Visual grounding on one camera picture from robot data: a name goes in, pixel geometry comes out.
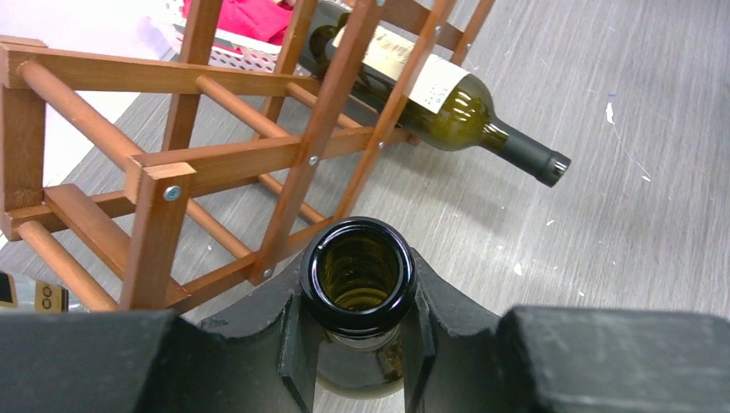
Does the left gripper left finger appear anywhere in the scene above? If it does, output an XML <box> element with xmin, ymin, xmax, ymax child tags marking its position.
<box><xmin>1</xmin><ymin>259</ymin><xmax>316</xmax><ymax>412</ymax></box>

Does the square clear liquor bottle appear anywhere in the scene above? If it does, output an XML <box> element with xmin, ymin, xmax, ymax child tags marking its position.
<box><xmin>1</xmin><ymin>271</ymin><xmax>88</xmax><ymax>313</ymax></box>

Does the pink cloth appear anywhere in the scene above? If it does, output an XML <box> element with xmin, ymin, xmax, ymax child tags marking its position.
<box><xmin>215</xmin><ymin>0</ymin><xmax>294</xmax><ymax>46</ymax></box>

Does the green bottle silver cap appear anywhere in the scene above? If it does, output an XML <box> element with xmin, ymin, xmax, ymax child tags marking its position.
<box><xmin>299</xmin><ymin>216</ymin><xmax>418</xmax><ymax>399</ymax></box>

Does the brown wooden wine rack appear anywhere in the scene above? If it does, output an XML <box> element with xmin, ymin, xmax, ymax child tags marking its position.
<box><xmin>1</xmin><ymin>1</ymin><xmax>492</xmax><ymax>312</ymax></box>

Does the green bottle black cap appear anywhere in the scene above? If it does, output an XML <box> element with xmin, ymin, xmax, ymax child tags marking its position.
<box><xmin>299</xmin><ymin>1</ymin><xmax>572</xmax><ymax>187</ymax></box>

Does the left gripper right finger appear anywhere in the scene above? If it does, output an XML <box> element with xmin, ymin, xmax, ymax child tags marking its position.
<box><xmin>403</xmin><ymin>254</ymin><xmax>729</xmax><ymax>412</ymax></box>

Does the white plastic basket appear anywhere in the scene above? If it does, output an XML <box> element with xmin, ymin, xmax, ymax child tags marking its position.
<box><xmin>156</xmin><ymin>1</ymin><xmax>281</xmax><ymax>73</ymax></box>

